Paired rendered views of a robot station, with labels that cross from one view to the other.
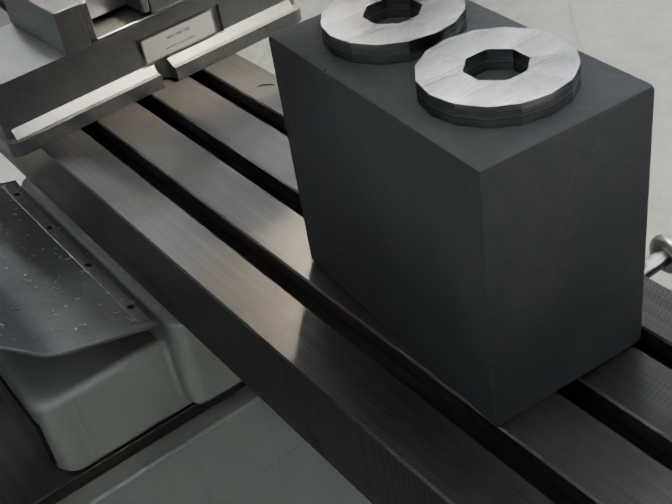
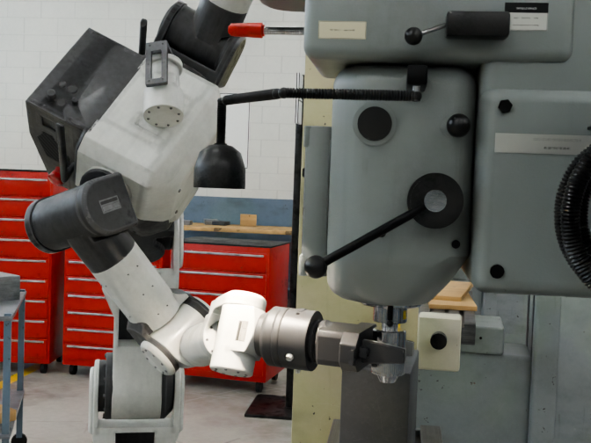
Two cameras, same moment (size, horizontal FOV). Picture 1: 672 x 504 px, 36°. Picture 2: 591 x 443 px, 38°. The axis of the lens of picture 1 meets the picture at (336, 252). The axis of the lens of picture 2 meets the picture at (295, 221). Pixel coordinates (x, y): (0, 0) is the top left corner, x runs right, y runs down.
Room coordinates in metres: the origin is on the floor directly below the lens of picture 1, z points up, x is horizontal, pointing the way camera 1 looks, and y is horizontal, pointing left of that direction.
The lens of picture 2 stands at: (1.90, 0.75, 1.48)
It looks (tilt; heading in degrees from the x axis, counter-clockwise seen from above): 3 degrees down; 218
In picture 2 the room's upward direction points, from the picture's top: 2 degrees clockwise
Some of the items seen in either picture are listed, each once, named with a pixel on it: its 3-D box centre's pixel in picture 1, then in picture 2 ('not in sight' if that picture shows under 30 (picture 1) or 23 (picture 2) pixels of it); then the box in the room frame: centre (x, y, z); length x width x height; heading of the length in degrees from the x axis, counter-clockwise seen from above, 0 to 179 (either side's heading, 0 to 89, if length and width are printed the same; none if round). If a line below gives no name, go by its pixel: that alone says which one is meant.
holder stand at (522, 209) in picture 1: (453, 178); (380, 403); (0.54, -0.08, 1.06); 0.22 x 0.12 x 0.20; 26
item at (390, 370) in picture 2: not in sight; (388, 355); (0.86, 0.13, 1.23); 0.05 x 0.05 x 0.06
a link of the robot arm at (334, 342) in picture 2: not in sight; (327, 344); (0.89, 0.04, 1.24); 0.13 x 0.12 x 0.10; 18
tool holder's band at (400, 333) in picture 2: not in sight; (389, 332); (0.86, 0.13, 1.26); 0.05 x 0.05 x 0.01
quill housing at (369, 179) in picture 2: not in sight; (398, 186); (0.86, 0.13, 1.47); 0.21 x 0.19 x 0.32; 31
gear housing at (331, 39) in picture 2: not in sight; (433, 35); (0.84, 0.16, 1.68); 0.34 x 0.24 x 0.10; 121
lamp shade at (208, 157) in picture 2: not in sight; (220, 165); (1.02, -0.07, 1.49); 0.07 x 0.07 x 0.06
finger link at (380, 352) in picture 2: not in sight; (382, 353); (0.89, 0.13, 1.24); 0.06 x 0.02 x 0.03; 108
